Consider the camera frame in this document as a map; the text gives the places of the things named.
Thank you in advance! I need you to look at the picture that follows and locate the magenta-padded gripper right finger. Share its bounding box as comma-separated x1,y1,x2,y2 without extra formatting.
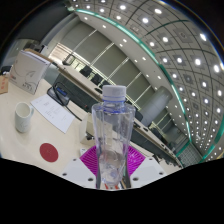
124,145,167,190

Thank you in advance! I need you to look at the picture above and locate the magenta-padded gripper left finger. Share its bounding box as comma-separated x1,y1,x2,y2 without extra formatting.
60,145,100,190

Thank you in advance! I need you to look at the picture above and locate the clear plastic water bottle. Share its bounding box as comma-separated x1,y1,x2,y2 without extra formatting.
91,84,137,190

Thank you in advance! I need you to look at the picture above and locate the flat round red coaster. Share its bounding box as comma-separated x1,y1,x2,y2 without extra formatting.
39,142,60,163

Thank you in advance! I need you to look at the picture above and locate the cream open organizer box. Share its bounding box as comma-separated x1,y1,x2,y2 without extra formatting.
79,112,97,146

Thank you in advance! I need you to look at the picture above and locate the white printed paper sheet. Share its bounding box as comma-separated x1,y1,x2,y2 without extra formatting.
30,94,76,134

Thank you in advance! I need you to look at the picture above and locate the white ceramic mug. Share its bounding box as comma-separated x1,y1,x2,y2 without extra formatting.
14,101,35,134

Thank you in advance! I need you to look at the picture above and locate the long curved conference desk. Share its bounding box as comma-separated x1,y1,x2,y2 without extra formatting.
24,48,184,168

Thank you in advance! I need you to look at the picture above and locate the white printed carton box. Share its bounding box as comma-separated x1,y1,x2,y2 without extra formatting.
8,49,52,95

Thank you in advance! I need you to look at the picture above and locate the flat brown cardboard piece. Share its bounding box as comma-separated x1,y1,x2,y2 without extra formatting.
0,75,11,95

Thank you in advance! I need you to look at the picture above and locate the group of ceiling lights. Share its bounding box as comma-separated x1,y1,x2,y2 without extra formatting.
69,0,224,158

